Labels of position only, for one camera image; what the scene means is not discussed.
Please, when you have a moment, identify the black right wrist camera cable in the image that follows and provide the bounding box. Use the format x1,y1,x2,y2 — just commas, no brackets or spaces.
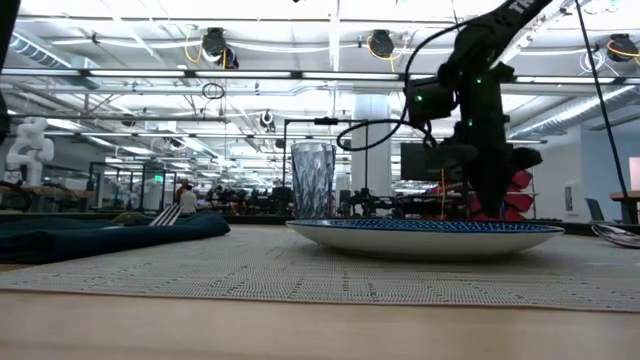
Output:
336,19,476,153

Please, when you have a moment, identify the silver spoon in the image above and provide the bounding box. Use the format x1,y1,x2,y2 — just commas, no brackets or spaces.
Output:
591,223,640,250

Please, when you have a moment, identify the black slanted pole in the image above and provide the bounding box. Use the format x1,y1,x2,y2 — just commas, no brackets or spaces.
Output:
573,0,632,201

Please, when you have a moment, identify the thick black looped cable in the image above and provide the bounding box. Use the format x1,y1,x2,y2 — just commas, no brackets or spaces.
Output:
0,180,36,212

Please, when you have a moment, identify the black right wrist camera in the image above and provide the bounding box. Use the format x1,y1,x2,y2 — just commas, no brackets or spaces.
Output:
404,79,459,127

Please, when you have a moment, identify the grey woven placemat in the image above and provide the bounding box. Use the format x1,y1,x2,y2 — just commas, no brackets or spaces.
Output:
0,227,640,314

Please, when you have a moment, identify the dark blue cloth napkin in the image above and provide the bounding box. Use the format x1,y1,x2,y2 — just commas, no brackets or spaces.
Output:
0,209,231,265

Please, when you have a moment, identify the white pillar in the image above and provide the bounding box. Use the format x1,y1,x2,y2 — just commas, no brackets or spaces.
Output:
349,94,392,197

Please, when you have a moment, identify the wooden side table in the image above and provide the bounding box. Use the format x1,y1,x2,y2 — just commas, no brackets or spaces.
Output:
608,189,640,225

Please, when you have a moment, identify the clear faceted drinking glass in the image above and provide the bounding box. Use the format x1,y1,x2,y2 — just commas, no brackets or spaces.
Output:
290,142,337,220

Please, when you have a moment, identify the black round overhead camera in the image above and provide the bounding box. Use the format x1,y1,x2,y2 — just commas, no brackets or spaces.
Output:
368,29,396,59
602,33,640,64
202,27,240,70

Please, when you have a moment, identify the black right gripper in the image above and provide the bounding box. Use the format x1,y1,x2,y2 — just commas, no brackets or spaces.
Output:
432,134,545,220

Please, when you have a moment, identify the grey box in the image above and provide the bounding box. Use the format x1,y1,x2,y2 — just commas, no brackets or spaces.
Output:
584,197,609,224

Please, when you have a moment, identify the black rack frame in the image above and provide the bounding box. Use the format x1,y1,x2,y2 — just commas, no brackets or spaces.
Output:
87,162,179,211

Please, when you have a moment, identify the large red bin stack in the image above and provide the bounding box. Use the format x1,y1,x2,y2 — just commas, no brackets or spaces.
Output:
504,169,534,222

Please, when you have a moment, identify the black gantry stand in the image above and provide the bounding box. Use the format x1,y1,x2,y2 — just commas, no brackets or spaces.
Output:
282,117,370,189

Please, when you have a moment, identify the dark cluttered workbench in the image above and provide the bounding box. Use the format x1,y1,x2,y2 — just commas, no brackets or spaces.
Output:
205,185,296,216

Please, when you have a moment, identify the blue patterned plate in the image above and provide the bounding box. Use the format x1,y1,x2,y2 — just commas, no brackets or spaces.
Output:
285,218,566,261

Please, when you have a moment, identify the silver fork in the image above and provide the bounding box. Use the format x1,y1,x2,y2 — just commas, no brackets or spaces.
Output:
112,202,184,229

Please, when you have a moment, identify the person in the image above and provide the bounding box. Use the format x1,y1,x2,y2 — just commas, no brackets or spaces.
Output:
177,180,199,217

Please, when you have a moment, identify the wooden workbench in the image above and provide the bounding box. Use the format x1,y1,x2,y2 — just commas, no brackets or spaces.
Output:
24,185,96,200

